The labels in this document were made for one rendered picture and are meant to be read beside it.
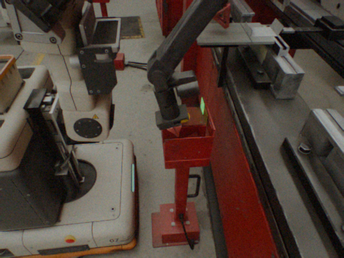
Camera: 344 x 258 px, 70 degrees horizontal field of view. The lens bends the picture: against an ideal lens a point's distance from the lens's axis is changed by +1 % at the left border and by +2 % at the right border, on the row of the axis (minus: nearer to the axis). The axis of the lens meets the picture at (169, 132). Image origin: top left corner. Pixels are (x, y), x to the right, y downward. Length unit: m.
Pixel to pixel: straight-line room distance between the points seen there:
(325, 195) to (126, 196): 0.91
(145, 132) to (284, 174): 1.47
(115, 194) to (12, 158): 0.55
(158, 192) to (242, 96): 0.95
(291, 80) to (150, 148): 1.23
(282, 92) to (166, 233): 0.88
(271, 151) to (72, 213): 0.95
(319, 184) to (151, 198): 1.13
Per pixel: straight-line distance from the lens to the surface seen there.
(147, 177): 1.68
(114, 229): 1.22
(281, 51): 0.93
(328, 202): 0.60
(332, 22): 1.11
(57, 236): 1.28
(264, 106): 0.83
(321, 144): 0.68
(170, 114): 0.72
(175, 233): 1.35
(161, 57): 0.63
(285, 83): 0.86
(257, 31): 1.02
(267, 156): 0.67
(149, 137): 1.93
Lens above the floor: 1.34
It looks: 43 degrees down
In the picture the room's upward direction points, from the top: straight up
